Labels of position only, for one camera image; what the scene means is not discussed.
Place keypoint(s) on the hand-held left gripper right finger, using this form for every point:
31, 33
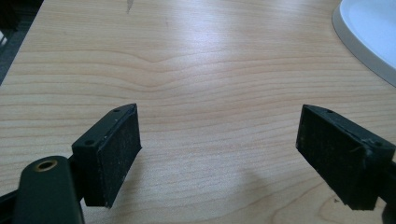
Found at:
339, 155

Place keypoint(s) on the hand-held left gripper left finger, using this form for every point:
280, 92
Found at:
107, 155

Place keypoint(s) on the white utensil stand with hooks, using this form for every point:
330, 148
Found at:
370, 28

